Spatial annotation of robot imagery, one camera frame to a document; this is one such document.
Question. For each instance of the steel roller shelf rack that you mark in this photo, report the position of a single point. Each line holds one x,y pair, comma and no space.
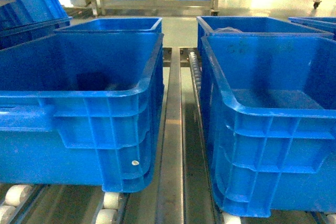
181,190

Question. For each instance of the blue crate left rear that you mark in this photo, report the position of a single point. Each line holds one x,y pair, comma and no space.
113,30

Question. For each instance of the blue crate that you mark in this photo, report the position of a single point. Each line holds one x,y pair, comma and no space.
82,109
113,30
268,111
26,20
220,25

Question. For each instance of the blue crate left front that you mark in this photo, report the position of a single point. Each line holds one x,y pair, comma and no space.
82,109

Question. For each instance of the blue crate right rear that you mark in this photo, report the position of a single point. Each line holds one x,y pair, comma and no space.
220,25

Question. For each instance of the blue crate right front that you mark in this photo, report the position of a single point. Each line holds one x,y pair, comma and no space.
268,111

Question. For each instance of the blue crate far left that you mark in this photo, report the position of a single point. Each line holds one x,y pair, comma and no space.
26,20

